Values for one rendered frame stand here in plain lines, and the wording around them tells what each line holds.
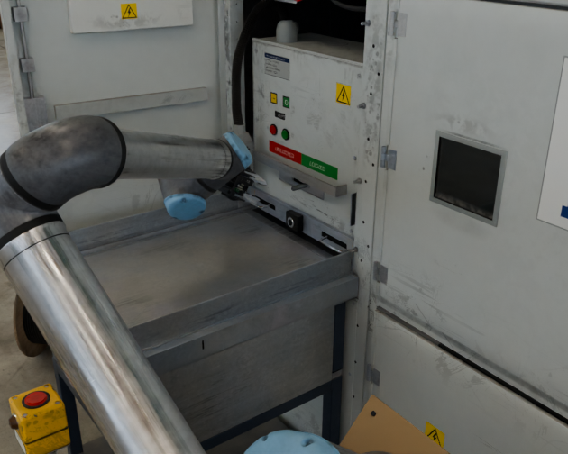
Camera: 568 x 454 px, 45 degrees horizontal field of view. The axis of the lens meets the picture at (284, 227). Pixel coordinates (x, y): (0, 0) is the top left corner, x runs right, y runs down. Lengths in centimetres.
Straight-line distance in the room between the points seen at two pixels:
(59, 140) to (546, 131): 84
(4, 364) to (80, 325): 212
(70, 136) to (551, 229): 86
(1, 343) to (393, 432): 238
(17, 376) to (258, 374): 150
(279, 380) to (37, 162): 101
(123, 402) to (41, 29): 121
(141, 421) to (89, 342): 13
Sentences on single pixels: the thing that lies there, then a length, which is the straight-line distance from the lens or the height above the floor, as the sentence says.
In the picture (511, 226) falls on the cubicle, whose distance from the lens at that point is 141.
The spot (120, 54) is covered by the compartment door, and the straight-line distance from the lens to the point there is 205.
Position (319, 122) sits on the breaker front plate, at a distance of 187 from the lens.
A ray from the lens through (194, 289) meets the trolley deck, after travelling 177.
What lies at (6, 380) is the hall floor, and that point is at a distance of 305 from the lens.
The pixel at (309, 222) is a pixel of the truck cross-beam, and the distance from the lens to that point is 198.
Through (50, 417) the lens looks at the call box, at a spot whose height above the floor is 88.
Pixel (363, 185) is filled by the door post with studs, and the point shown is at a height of 111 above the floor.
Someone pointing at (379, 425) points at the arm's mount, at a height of 95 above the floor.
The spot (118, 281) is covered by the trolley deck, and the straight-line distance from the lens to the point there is 184.
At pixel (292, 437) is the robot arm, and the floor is 109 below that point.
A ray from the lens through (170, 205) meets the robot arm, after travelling 157.
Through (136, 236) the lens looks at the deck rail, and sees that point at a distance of 207.
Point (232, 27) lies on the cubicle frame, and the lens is 211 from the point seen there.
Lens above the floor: 171
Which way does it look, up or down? 24 degrees down
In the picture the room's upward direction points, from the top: straight up
